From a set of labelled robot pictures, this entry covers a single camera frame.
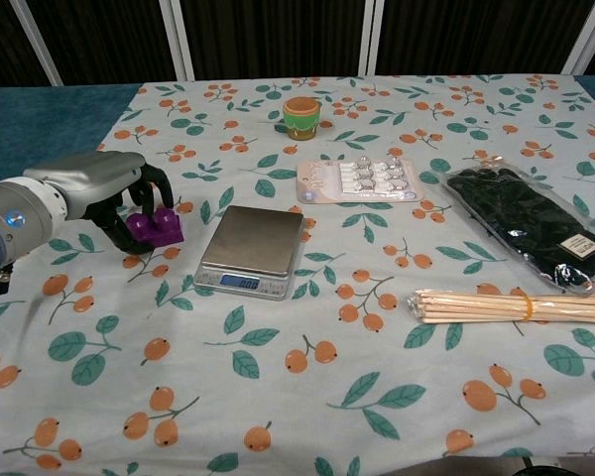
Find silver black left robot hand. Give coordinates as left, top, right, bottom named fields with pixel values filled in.
left=23, top=150, right=177, bottom=256

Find purple toy building block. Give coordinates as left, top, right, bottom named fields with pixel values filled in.
left=125, top=207, right=186, bottom=250

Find small digital scale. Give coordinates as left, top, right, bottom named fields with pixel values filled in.
left=192, top=203, right=305, bottom=301

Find orange green small cup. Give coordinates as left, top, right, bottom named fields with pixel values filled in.
left=274, top=95, right=324, bottom=142

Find blister card of metal clips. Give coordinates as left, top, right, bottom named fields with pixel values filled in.
left=296, top=155, right=424, bottom=205

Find floral berry print tablecloth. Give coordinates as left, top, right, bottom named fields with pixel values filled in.
left=0, top=73, right=595, bottom=476

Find bundle of wooden sticks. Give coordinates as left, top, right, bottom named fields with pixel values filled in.
left=408, top=289, right=595, bottom=327

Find black gloves in plastic bag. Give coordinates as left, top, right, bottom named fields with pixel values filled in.
left=437, top=155, right=595, bottom=298

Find white partition frame post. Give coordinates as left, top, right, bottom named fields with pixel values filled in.
left=561, top=0, right=595, bottom=76
left=358, top=0, right=387, bottom=76
left=159, top=0, right=195, bottom=82
left=8, top=0, right=64, bottom=87

